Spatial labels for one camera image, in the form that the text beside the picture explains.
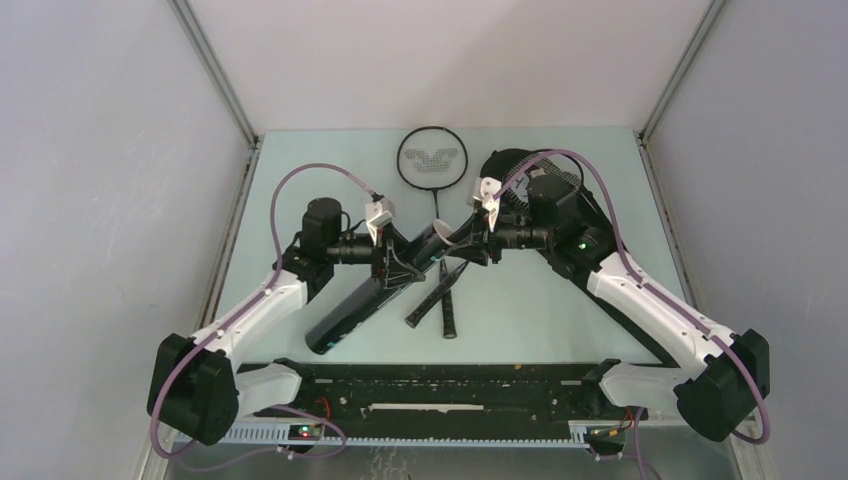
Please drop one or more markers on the black shuttlecock tube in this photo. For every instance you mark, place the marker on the black shuttlecock tube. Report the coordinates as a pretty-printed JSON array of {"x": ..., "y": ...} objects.
[{"x": 420, "y": 253}]

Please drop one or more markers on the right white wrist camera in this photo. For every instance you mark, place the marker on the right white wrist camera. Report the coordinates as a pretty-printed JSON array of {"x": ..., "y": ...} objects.
[{"x": 487, "y": 192}]

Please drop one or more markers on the black racket bag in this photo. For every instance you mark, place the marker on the black racket bag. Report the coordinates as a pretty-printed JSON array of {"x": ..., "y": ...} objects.
[{"x": 581, "y": 234}]

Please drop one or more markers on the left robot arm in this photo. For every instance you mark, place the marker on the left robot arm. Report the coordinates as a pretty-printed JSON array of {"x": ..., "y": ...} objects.
[{"x": 198, "y": 387}]

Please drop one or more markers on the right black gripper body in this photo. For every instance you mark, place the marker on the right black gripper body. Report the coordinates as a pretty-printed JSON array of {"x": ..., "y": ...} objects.
[{"x": 492, "y": 243}]

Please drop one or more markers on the right controller board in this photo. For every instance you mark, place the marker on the right controller board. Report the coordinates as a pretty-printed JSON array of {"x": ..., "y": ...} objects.
[{"x": 605, "y": 435}]

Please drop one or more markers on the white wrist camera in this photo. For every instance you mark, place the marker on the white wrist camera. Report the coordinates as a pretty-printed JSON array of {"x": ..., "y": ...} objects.
[
  {"x": 487, "y": 192},
  {"x": 378, "y": 214}
]

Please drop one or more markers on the left controller board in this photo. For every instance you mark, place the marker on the left controller board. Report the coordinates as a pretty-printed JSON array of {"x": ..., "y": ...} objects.
[{"x": 304, "y": 432}]

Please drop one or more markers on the left aluminium frame post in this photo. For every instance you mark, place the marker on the left aluminium frame post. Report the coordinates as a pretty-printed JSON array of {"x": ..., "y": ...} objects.
[{"x": 190, "y": 22}]

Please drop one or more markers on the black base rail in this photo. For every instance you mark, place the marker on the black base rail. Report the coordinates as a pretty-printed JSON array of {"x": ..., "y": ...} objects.
[{"x": 506, "y": 402}]

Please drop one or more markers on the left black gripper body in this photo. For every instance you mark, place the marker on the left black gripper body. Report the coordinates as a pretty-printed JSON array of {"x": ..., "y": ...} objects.
[{"x": 381, "y": 270}]

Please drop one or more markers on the aluminium frame post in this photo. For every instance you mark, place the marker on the aluminium frame post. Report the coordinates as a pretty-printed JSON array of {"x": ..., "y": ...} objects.
[
  {"x": 190, "y": 22},
  {"x": 699, "y": 38}
]

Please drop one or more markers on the black racket on table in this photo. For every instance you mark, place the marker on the black racket on table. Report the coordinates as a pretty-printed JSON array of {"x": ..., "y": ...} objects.
[{"x": 434, "y": 199}]

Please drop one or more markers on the right aluminium frame post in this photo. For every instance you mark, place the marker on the right aluminium frame post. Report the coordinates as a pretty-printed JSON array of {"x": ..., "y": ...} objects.
[{"x": 699, "y": 38}]

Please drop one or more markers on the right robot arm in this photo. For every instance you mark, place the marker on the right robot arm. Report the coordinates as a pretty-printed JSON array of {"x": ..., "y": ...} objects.
[{"x": 717, "y": 380}]

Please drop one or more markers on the black racket on bag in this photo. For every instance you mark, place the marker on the black racket on bag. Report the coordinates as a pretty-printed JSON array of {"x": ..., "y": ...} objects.
[{"x": 437, "y": 298}]

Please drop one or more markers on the white tube lid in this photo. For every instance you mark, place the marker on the white tube lid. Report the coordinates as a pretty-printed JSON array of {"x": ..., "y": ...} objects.
[{"x": 444, "y": 232}]

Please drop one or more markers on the controller board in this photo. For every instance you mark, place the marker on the controller board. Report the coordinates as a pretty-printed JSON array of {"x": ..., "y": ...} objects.
[
  {"x": 605, "y": 435},
  {"x": 304, "y": 432}
]

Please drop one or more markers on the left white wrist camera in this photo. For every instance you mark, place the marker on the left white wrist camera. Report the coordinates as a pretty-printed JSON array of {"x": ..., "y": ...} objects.
[{"x": 378, "y": 214}]

